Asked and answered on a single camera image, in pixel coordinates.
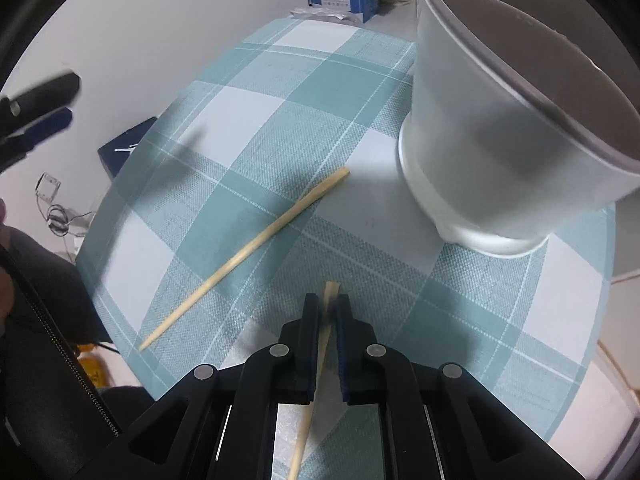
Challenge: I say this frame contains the black braided cable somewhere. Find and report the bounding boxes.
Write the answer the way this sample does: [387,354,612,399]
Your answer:
[0,245,122,438]

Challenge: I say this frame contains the white crumpled plastic bag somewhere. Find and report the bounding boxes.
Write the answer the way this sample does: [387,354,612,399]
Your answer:
[290,2,366,23]

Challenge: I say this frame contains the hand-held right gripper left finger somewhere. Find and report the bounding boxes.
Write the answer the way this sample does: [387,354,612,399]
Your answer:
[107,294,321,480]

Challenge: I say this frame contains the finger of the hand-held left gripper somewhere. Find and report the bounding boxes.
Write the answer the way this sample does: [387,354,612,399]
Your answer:
[0,107,73,171]
[0,72,81,121]

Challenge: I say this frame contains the yellow packet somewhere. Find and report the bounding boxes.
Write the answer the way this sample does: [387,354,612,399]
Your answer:
[77,342,108,391]

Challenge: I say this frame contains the dark blue shoe box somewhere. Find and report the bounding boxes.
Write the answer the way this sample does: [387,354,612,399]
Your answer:
[97,116,160,178]

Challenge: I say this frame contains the clear plastic piece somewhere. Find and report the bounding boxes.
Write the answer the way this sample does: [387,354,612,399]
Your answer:
[34,172,62,202]

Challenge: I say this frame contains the light wooden chopstick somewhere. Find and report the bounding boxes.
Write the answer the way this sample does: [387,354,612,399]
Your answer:
[287,281,342,480]
[139,167,351,352]

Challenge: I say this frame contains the tangled thin cables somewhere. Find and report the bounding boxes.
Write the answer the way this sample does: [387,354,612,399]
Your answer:
[46,204,96,237]

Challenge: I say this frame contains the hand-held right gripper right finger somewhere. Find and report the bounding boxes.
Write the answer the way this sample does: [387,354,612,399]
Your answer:
[335,294,586,480]

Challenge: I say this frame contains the teal checked tablecloth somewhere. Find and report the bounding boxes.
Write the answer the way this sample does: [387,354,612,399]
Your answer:
[75,17,618,480]

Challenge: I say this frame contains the white utensil holder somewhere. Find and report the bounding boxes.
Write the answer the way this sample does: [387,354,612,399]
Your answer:
[398,0,640,261]

